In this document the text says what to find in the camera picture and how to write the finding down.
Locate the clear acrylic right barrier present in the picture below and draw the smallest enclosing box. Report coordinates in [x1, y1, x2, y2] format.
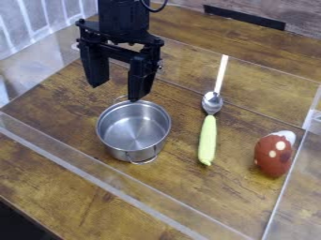
[262, 85, 321, 240]

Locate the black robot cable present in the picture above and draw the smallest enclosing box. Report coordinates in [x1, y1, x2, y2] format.
[139, 0, 170, 13]

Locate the black bar on table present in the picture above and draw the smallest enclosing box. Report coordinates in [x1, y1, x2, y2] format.
[203, 4, 286, 31]

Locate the clear acrylic barrier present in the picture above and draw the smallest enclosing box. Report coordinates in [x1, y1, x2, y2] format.
[0, 112, 253, 240]
[262, 85, 321, 240]

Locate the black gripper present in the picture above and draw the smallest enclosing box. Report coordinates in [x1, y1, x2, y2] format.
[76, 19, 165, 102]

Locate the green handled metal spoon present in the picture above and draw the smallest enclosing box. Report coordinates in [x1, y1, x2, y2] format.
[198, 92, 224, 166]

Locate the clear acrylic front barrier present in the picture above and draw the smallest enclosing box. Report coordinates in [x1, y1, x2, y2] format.
[0, 112, 253, 240]

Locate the stainless steel pot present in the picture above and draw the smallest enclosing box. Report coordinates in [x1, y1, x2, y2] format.
[95, 96, 171, 165]

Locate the red spotted mushroom toy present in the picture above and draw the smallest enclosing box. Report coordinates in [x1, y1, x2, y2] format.
[253, 130, 296, 178]

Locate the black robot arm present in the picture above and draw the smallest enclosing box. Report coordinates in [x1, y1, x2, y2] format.
[75, 0, 167, 102]

